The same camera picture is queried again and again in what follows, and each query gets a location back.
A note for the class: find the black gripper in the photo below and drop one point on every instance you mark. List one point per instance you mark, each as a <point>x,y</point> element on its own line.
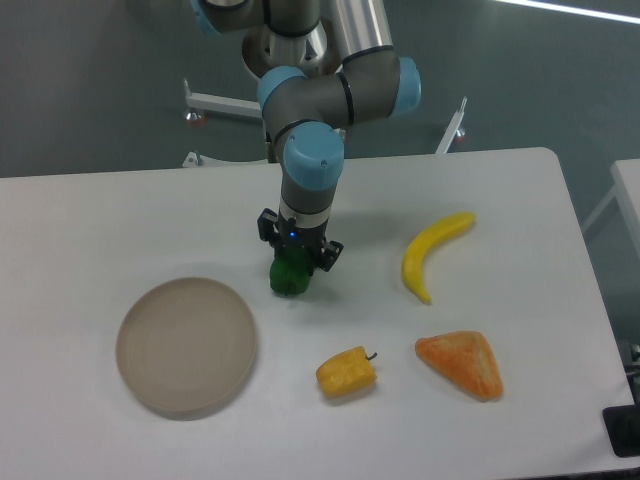
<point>281,233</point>

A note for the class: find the green toy pepper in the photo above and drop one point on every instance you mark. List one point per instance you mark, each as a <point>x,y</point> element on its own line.
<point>290,272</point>

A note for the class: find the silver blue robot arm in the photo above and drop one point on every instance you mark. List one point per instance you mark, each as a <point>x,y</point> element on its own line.
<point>303,116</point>

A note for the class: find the yellow toy pepper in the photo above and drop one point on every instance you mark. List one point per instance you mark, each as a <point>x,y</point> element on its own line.
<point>346,372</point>

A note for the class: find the yellow toy banana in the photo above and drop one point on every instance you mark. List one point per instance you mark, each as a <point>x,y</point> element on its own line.
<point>426,241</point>

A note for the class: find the beige round plate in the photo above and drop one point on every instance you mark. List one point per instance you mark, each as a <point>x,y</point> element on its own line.
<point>187,347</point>

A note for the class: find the orange triangular toy bread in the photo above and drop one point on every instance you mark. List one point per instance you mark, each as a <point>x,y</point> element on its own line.
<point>466,359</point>

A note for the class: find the black device at table edge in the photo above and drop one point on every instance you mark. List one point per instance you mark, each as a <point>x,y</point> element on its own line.
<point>622,425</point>

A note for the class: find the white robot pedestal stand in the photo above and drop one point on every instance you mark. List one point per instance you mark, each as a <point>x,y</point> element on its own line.
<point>327,51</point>

